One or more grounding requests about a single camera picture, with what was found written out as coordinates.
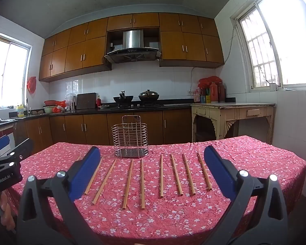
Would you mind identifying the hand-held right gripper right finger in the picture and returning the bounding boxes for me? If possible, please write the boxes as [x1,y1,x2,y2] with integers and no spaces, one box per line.
[203,145,289,245]

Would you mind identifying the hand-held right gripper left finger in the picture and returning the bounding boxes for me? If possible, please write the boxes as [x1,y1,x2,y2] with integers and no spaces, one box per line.
[17,146,102,245]

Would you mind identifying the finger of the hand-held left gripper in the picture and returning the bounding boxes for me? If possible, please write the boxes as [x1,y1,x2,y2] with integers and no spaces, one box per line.
[0,138,34,169]
[0,135,10,157]

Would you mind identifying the metal wire chopstick holder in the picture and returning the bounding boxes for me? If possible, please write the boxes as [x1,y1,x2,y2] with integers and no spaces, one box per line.
[112,115,149,158]

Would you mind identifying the person's left hand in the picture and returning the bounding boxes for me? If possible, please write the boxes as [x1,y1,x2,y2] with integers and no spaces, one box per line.
[0,192,16,235]

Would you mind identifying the white and red cabinet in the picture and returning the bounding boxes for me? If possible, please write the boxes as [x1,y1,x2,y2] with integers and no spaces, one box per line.
[0,122,16,145]

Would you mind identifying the brown base cabinets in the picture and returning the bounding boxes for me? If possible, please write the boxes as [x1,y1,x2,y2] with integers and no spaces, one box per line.
[14,108,193,154]

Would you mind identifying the black kitchen countertop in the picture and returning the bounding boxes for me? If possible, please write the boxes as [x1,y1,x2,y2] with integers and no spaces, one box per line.
[0,103,193,128]

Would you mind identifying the cream wooden side table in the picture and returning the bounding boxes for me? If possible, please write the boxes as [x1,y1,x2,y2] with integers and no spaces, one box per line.
[190,102,276,145]

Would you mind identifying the hanging red plastic bag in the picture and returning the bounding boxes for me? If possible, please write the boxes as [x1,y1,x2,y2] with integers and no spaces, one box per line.
[27,76,37,94]

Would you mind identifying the white plastic bag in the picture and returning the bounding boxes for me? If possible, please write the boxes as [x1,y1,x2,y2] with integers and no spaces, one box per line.
[65,93,78,106]

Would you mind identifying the dark cutting board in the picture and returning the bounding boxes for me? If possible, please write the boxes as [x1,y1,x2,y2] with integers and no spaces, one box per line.
[76,92,97,110]

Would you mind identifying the colourful small boxes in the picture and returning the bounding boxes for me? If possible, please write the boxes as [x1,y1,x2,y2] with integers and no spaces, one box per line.
[200,88,211,104]

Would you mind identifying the dark red thermos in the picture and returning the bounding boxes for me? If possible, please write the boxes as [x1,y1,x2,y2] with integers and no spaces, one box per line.
[217,82,226,103]

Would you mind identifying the red floral tablecloth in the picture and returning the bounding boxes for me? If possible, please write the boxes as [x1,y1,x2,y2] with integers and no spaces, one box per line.
[11,134,306,245]

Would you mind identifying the black gas stove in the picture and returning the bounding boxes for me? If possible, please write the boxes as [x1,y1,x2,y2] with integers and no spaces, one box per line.
[110,103,166,110]

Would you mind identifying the red bag behind thermoses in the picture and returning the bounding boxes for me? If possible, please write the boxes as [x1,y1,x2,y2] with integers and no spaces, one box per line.
[197,76,222,89]

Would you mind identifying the black wok with lid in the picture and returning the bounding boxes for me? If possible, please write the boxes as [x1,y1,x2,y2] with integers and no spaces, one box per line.
[138,89,160,105]

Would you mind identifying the large barred window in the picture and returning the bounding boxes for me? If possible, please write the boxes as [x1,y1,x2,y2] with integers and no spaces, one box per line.
[231,0,306,93]

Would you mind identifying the steel range hood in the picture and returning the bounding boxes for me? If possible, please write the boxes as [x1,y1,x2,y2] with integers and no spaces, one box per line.
[104,30,162,64]

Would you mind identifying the black wok with handle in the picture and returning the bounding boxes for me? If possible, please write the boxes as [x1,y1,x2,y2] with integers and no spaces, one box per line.
[113,90,134,108]

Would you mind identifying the brown wall cabinet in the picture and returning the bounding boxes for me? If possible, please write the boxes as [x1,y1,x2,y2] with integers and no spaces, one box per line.
[159,12,224,69]
[38,18,112,83]
[106,12,161,32]

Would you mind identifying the wall cable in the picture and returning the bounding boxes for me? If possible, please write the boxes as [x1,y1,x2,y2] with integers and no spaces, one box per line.
[190,26,235,95]

